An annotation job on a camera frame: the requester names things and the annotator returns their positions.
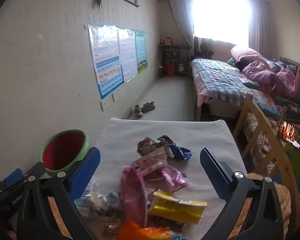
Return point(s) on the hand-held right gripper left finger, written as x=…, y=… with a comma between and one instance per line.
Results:
x=86, y=172

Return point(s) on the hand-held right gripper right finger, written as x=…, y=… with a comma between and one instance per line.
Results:
x=212, y=167

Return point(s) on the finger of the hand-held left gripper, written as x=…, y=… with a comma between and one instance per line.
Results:
x=13, y=177
x=36, y=167

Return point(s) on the white blue wrapper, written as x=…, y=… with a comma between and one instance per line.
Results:
x=92, y=201

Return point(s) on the green-rimmed red bin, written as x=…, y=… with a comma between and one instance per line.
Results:
x=62, y=152

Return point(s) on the dark blue wrapper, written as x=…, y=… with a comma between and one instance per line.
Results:
x=180, y=152

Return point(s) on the pink purple wrapper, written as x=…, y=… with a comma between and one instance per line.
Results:
x=172, y=177

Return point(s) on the large pink wrapper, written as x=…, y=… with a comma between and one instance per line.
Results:
x=133, y=195

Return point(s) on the yellow box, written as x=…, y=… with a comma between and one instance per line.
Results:
x=175, y=207

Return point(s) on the silver wrapper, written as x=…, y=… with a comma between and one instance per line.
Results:
x=110, y=223

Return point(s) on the white strawberry carton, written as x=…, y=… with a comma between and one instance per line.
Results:
x=150, y=161

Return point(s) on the brown wrapper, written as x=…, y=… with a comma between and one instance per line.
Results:
x=145, y=145

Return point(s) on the light blue packet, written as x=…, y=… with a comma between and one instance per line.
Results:
x=177, y=237

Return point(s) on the orange wrapper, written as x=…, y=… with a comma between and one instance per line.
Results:
x=140, y=232

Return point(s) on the white towel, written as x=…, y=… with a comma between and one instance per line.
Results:
x=190, y=135

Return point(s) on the orange plush blanket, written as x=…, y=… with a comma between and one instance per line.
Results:
x=282, y=195

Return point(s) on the pink bedsheet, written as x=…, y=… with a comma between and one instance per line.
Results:
x=202, y=90

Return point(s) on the grey shoe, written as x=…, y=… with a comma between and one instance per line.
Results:
x=148, y=106
x=137, y=110

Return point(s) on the cartoon printed blue quilt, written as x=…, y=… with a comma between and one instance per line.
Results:
x=265, y=102

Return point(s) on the phone with lit screen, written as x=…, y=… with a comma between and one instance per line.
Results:
x=291, y=135

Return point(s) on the plaid quilt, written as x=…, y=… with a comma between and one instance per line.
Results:
x=220, y=77

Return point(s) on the purple quilt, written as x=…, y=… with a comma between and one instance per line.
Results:
x=260, y=72

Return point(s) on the red bucket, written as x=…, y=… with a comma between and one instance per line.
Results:
x=170, y=68

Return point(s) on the pink pillow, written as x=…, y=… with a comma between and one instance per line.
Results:
x=245, y=53

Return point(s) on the metal shelf table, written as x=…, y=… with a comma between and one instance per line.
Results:
x=175, y=46

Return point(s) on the pink curtain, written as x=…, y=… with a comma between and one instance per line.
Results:
x=258, y=30

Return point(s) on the bright window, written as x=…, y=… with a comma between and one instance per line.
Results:
x=222, y=15

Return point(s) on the long sheer curtain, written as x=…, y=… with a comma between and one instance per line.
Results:
x=182, y=17

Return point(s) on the white wall socket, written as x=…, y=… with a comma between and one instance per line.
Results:
x=101, y=106
x=113, y=97

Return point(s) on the wooden bed frame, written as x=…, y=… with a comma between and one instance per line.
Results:
x=252, y=110

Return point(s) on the blue wall poster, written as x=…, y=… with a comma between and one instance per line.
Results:
x=107, y=65

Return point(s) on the white chart wall poster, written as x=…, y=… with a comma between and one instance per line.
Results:
x=127, y=55

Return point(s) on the green wall poster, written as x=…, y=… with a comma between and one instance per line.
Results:
x=140, y=50

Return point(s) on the dark wall rail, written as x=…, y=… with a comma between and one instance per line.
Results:
x=127, y=0

